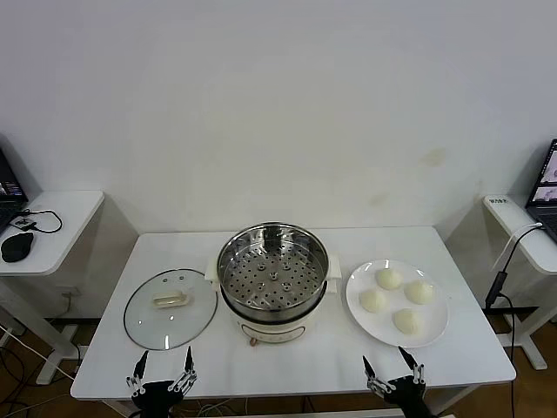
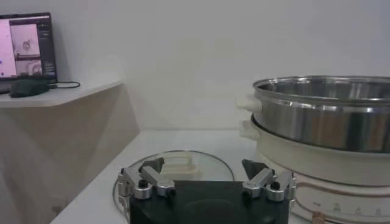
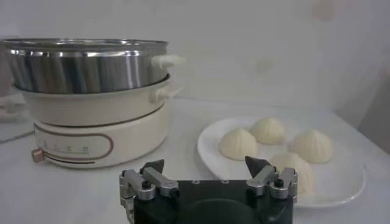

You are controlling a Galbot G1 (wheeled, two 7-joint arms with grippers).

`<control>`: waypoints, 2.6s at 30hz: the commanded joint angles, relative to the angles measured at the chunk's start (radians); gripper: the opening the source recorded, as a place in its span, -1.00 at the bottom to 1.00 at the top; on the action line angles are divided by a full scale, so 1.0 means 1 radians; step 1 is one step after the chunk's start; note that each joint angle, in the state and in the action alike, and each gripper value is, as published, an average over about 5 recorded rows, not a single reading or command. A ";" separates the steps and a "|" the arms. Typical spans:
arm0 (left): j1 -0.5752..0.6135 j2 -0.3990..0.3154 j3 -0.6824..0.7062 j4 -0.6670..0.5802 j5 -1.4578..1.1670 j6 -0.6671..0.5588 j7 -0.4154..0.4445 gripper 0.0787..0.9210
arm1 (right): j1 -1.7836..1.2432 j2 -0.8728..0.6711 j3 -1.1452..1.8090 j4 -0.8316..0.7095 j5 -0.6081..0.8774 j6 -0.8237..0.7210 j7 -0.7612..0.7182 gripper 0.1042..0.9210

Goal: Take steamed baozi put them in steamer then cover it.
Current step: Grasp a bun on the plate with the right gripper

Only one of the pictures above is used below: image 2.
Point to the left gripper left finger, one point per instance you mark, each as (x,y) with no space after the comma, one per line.
(158,182)

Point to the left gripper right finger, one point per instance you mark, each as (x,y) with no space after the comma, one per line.
(259,179)

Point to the stainless steel steamer basket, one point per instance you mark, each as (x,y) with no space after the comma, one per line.
(320,128)

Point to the cream electric cooker base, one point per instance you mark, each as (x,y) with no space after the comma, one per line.
(320,164)

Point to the white rounded side table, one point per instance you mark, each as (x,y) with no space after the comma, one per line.
(61,97)

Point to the black computer mouse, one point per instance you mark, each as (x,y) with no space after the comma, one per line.
(29,87)

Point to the laptop screen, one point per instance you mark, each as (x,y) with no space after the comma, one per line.
(27,45)

